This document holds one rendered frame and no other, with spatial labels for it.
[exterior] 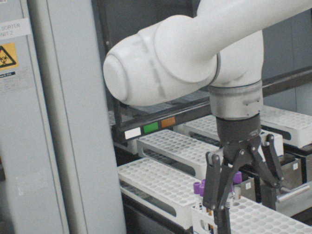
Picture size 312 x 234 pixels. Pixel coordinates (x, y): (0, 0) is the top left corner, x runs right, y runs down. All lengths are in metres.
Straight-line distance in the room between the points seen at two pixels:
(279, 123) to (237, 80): 0.65
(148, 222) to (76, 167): 0.19
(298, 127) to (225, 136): 0.58
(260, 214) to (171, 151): 0.43
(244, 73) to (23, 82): 0.44
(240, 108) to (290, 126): 0.60
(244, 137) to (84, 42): 0.40
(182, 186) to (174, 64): 0.49
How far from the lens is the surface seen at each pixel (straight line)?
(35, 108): 1.21
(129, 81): 0.84
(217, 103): 1.01
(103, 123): 1.28
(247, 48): 0.97
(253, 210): 1.14
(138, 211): 1.34
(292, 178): 1.53
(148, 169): 1.40
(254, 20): 0.79
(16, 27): 1.18
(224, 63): 0.94
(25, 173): 1.23
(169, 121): 1.33
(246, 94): 0.99
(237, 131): 1.02
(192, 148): 1.50
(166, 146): 1.53
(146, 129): 1.30
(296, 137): 1.57
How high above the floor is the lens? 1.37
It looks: 16 degrees down
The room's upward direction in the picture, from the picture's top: 8 degrees counter-clockwise
